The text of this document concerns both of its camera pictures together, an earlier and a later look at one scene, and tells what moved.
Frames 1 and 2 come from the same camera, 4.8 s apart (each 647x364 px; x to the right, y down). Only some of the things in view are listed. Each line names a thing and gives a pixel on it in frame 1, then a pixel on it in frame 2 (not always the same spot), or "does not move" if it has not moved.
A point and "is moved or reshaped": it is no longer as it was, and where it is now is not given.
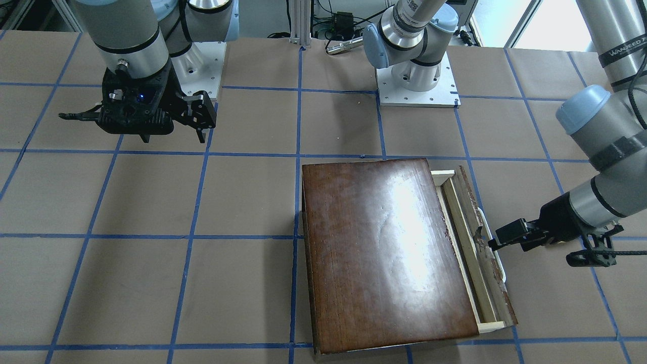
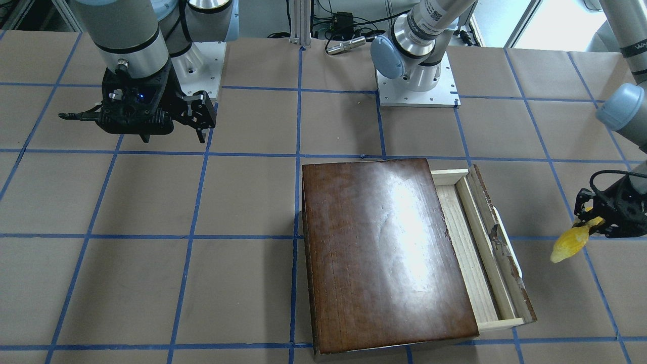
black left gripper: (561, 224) -> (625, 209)
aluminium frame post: (300, 32) does not move
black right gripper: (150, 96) does not move
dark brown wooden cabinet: (382, 268) does not move
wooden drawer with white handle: (470, 229) is moved or reshaped
